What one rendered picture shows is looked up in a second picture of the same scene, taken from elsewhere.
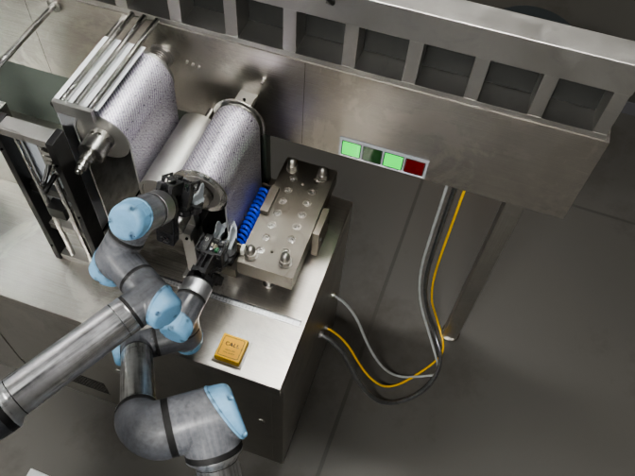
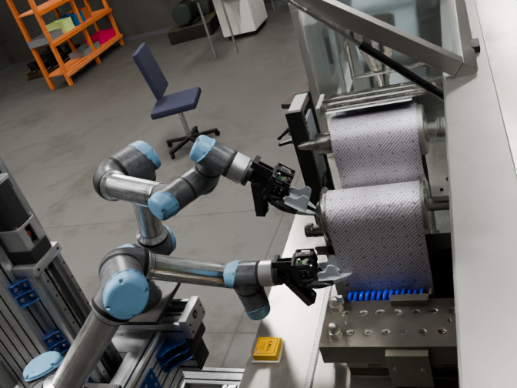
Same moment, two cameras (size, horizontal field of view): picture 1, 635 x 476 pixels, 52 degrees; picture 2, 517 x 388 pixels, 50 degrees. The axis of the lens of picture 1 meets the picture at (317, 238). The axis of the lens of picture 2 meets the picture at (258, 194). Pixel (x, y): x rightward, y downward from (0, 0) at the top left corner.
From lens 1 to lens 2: 1.48 m
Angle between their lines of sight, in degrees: 72
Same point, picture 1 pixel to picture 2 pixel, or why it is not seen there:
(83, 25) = not seen: hidden behind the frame
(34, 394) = (111, 186)
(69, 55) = not seen: hidden behind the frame
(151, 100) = (378, 138)
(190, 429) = (104, 271)
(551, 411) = not seen: outside the picture
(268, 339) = (285, 374)
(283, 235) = (370, 325)
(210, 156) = (346, 193)
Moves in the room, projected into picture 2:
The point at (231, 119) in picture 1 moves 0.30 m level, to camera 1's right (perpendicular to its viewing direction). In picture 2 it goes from (398, 188) to (430, 262)
